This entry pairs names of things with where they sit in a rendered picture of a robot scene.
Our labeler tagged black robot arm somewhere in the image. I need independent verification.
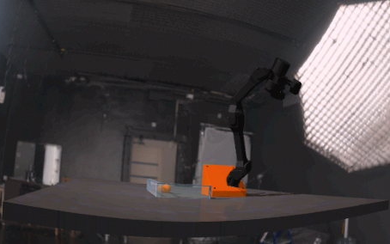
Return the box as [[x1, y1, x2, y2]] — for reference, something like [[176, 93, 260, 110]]
[[226, 58, 290, 187]]

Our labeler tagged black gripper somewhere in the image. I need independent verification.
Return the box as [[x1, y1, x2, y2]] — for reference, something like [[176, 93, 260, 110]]
[[278, 76, 302, 95]]

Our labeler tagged clear low wall corner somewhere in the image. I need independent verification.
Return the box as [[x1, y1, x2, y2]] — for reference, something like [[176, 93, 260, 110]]
[[146, 180, 210, 198]]

